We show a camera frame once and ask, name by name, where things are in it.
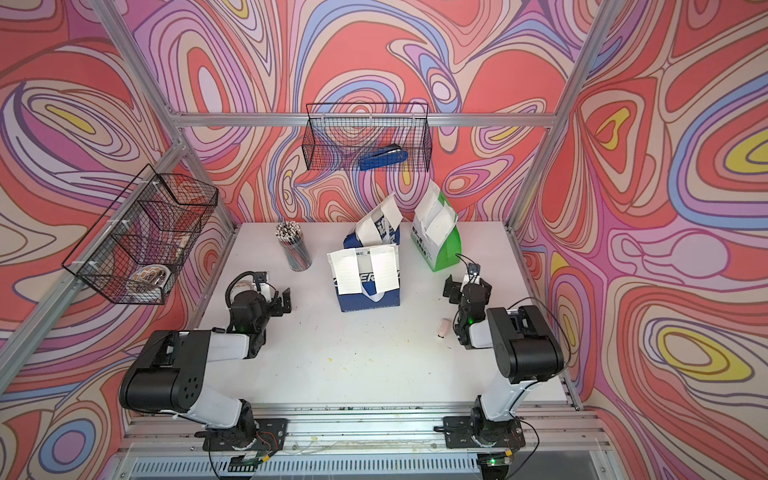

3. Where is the clear cup of pencils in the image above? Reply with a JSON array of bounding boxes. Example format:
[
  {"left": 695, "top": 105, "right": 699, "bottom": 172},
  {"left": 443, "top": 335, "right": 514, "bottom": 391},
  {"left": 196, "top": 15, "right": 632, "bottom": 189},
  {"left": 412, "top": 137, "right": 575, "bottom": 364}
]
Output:
[{"left": 275, "top": 221, "right": 312, "bottom": 272}]

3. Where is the tape roll in basket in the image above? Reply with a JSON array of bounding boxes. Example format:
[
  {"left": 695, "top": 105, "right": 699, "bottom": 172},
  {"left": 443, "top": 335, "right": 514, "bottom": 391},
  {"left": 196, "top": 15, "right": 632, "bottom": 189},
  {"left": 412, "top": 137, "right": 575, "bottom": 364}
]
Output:
[{"left": 126, "top": 264, "right": 171, "bottom": 298}]

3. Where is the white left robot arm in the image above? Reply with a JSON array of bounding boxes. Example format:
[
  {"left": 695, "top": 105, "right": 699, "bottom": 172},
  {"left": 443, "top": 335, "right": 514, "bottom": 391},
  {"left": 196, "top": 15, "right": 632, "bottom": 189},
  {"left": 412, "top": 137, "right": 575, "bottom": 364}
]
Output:
[{"left": 119, "top": 284, "right": 292, "bottom": 456}]

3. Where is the blue stapler in basket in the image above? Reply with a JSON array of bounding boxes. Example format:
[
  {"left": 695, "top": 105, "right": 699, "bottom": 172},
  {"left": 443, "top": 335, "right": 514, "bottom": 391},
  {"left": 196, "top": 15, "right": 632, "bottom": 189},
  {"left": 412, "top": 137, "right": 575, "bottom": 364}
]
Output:
[{"left": 358, "top": 144, "right": 408, "bottom": 171}]

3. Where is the dark blue paper bag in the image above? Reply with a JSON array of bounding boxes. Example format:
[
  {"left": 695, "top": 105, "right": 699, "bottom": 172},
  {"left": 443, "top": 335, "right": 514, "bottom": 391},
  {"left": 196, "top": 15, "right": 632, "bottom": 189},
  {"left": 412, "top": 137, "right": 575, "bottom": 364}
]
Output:
[{"left": 332, "top": 246, "right": 401, "bottom": 313}]

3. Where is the green white paper bag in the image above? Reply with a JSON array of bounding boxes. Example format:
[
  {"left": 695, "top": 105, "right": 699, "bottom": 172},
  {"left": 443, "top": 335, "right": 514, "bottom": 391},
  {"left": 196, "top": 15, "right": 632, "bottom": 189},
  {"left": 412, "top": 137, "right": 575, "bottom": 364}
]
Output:
[{"left": 411, "top": 181, "right": 463, "bottom": 272}]

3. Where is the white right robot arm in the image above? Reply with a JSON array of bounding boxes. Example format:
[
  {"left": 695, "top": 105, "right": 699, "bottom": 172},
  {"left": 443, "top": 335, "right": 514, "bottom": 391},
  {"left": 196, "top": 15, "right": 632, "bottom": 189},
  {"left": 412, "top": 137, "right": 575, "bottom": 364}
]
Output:
[{"left": 435, "top": 277, "right": 566, "bottom": 452}]

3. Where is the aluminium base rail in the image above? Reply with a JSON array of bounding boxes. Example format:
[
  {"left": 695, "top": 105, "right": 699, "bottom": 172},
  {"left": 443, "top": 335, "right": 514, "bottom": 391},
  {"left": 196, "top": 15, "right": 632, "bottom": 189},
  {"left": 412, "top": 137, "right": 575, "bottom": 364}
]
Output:
[{"left": 104, "top": 402, "right": 627, "bottom": 479}]

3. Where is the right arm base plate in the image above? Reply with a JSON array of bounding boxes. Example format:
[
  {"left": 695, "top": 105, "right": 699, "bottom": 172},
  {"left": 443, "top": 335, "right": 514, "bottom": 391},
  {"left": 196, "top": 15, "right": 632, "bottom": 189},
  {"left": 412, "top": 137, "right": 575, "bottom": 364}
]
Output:
[{"left": 433, "top": 416, "right": 526, "bottom": 451}]

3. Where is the black wire basket left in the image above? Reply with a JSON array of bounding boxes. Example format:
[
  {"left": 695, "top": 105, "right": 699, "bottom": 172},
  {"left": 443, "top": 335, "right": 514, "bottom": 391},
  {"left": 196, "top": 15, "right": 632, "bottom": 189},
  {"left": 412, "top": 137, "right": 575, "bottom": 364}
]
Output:
[{"left": 62, "top": 165, "right": 219, "bottom": 305}]

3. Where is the black wire basket back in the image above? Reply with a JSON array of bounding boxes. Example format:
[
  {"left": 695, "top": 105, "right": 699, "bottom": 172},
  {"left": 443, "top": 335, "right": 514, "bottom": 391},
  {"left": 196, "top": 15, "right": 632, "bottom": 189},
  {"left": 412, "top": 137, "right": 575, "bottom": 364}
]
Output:
[{"left": 301, "top": 101, "right": 433, "bottom": 173}]

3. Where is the blue white paper bag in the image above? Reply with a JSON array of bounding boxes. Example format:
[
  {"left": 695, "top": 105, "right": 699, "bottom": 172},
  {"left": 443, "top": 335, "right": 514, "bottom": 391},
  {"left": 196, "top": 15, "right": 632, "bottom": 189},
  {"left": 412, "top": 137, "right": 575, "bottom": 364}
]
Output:
[{"left": 343, "top": 194, "right": 403, "bottom": 248}]

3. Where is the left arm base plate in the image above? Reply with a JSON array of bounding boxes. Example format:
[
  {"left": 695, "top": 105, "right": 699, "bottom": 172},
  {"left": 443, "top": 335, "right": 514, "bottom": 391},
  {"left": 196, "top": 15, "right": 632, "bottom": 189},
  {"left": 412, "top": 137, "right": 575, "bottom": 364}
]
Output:
[{"left": 195, "top": 418, "right": 288, "bottom": 454}]

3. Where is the black wire basket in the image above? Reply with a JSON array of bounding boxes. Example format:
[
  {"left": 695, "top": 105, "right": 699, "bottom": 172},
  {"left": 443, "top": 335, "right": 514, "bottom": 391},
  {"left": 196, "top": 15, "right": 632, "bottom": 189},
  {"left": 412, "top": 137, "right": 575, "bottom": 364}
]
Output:
[
  {"left": 62, "top": 165, "right": 219, "bottom": 305},
  {"left": 301, "top": 101, "right": 433, "bottom": 173}
]

